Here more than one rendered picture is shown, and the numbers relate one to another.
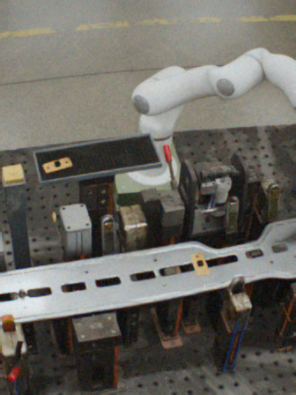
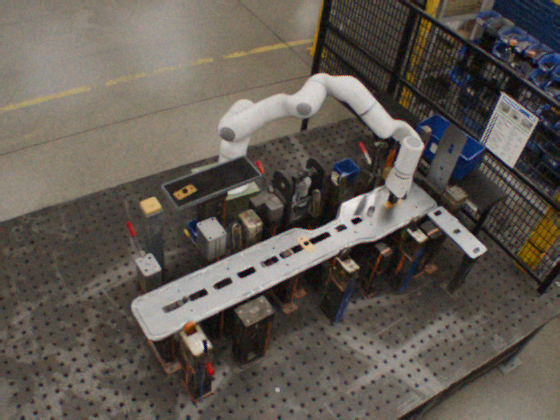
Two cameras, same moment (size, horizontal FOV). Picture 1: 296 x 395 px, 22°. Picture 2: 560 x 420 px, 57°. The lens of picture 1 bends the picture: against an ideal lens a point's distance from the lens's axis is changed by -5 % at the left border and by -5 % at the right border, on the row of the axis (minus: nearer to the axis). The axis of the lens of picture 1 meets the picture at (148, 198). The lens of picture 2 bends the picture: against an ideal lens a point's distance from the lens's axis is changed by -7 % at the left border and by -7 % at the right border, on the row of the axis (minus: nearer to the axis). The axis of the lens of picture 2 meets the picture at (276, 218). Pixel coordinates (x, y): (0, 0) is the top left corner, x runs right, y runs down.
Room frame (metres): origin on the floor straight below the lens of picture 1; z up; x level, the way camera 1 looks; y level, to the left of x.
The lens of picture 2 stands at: (0.20, 0.49, 2.62)
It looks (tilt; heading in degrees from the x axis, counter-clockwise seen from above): 47 degrees down; 337
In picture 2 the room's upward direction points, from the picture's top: 9 degrees clockwise
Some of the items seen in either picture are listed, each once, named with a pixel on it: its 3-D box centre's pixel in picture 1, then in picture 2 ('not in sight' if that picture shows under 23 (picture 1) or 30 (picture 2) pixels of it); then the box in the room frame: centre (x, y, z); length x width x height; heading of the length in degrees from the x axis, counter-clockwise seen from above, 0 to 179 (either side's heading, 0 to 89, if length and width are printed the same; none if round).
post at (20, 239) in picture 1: (18, 226); (154, 246); (1.59, 0.41, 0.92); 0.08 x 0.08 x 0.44; 19
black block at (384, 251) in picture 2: (291, 318); (375, 271); (1.36, -0.48, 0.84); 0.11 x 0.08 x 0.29; 19
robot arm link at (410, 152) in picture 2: not in sight; (409, 154); (1.59, -0.61, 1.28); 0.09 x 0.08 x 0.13; 143
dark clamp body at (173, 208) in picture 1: (166, 242); (268, 232); (1.61, -0.07, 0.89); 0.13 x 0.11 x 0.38; 19
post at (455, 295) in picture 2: not in sight; (462, 271); (1.27, -0.87, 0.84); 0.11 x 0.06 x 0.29; 19
